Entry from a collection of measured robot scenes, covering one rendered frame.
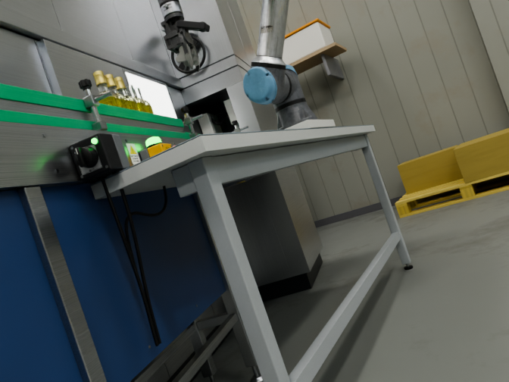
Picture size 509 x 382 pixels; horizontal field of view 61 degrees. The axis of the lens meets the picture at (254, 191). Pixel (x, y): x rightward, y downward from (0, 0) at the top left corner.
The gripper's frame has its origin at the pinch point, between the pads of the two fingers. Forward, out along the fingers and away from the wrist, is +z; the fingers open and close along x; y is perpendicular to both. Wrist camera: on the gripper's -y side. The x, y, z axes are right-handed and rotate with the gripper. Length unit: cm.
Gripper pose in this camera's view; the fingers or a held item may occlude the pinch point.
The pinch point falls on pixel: (195, 66)
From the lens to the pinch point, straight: 166.8
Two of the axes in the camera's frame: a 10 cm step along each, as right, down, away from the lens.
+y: -9.1, 3.1, 2.8
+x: -2.7, 0.8, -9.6
